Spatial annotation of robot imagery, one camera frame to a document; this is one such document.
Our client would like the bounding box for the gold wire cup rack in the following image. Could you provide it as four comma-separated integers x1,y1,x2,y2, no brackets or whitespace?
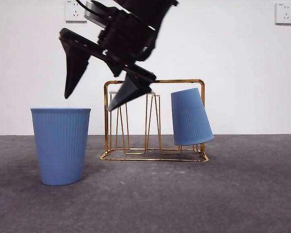
99,79,210,162

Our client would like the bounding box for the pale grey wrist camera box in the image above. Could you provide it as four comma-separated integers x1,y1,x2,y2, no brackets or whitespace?
84,0,117,28

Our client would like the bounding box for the blue ribbed plastic cup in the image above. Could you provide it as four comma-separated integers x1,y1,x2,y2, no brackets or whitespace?
30,108,91,186
170,87,214,147

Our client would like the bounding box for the white wall socket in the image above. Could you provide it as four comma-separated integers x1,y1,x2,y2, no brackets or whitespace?
275,2,291,26
64,0,87,24

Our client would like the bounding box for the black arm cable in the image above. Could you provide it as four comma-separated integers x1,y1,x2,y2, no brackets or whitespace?
75,0,88,12

